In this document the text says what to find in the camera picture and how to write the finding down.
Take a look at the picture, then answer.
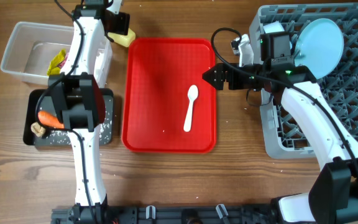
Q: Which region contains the yellow plastic cup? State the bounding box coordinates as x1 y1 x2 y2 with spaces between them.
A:
108 29 135 47

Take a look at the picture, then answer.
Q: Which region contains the brown mushroom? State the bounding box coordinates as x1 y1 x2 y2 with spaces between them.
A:
30 122 46 138

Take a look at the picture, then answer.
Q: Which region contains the yellow wrapper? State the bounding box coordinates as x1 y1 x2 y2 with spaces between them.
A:
47 49 67 76

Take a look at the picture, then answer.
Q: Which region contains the white plastic spoon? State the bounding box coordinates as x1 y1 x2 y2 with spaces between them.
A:
183 85 198 132

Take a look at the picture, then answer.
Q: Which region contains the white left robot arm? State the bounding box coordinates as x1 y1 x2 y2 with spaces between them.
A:
45 0 130 223

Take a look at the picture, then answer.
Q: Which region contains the light blue plate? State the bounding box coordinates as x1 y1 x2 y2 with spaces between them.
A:
295 18 344 79

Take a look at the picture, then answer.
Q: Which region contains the black tray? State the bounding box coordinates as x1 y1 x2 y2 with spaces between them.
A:
22 88 114 147

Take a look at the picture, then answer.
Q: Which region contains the red plastic tray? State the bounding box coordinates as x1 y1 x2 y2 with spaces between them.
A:
121 37 217 154

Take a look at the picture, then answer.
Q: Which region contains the orange carrot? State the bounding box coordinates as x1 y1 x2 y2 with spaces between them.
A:
38 111 64 129

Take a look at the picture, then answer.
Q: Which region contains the white rice pile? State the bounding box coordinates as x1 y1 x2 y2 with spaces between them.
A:
44 123 112 146

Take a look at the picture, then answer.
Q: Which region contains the light blue bowl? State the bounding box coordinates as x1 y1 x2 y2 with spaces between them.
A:
264 21 285 34

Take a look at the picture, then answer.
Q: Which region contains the clear plastic bin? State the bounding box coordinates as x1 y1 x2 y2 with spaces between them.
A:
0 21 114 88

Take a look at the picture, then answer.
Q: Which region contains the red crumpled wrapper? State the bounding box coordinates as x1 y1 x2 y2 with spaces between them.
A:
58 53 68 68

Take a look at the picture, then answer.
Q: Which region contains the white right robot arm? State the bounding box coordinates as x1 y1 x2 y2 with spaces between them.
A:
202 63 358 223

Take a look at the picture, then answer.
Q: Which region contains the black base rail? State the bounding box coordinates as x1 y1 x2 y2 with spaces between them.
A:
50 204 282 224

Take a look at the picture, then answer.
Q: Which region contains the grey dishwasher rack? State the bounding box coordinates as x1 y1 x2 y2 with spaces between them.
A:
249 2 358 159

